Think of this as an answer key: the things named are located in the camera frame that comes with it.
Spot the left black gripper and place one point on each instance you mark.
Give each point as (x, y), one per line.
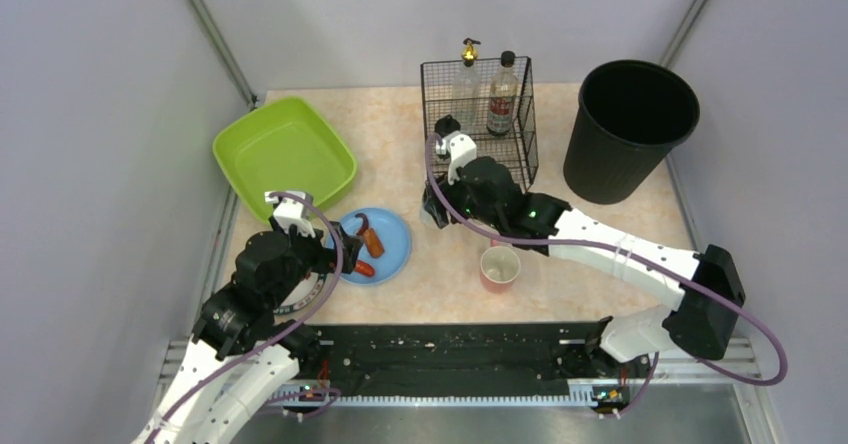
(341, 249)

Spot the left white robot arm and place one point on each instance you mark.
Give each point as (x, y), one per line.
(237, 355)

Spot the blue plate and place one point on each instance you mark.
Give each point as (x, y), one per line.
(393, 234)

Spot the dark red chili pepper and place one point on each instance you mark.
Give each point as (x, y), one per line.
(364, 223)

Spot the clear bottle gold pump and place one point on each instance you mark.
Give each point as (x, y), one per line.
(466, 86)

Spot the clear jar black lid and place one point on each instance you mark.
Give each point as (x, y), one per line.
(426, 218)
(444, 128)

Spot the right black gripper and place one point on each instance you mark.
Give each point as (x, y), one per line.
(433, 204)

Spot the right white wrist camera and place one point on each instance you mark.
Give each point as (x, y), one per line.
(460, 149)

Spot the green plastic tub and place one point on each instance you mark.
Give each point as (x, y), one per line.
(286, 145)

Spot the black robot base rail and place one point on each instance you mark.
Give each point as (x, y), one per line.
(466, 363)

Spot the black wire basket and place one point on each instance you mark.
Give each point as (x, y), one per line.
(517, 150)

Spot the orange sausage piece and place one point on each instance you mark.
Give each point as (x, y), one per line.
(373, 243)

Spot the white green rimmed plate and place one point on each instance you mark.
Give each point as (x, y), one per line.
(303, 295)

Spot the brown sauce bottle black cap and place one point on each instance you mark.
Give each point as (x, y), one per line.
(502, 96)

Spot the black trash bin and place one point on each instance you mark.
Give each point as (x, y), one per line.
(631, 114)

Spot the pink mug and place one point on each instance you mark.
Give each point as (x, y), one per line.
(499, 267)

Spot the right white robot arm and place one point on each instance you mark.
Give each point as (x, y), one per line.
(700, 294)

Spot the red sausage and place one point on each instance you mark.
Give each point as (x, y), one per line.
(364, 268)

